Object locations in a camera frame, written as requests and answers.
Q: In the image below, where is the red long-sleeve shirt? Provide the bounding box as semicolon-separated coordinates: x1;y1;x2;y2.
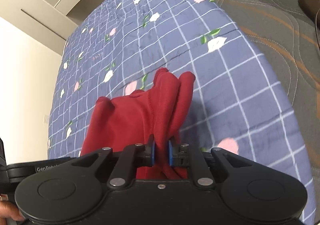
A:
81;68;195;179

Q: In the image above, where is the person's left hand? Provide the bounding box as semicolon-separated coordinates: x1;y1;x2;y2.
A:
0;194;24;225

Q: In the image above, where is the blue plaid floral quilt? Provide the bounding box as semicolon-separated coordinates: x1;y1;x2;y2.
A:
48;0;316;224

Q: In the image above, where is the grey patterned mattress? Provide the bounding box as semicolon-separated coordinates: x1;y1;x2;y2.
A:
170;0;320;175

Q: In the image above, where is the white wall socket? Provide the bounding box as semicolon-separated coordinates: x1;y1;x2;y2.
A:
43;115;49;124

